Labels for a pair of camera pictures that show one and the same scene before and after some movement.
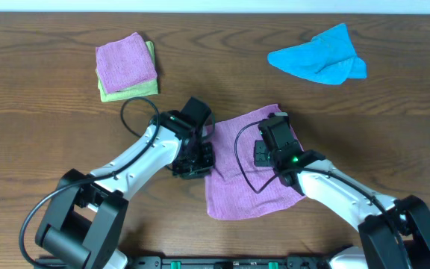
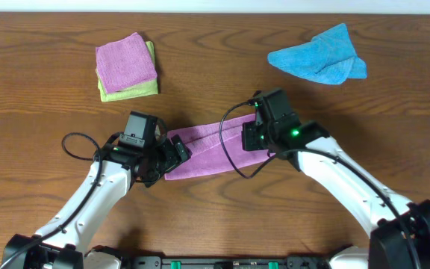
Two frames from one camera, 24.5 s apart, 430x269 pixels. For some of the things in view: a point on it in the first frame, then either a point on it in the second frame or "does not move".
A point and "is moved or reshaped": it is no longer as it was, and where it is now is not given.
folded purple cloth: [125, 63] does not move
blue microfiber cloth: [328, 57] does not move
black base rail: [228, 262] does not move
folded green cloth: [151, 87] does not move
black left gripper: [194, 164] to [172, 155]
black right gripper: [260, 153] to [252, 137]
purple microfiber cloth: [238, 189] is moved or reshaped
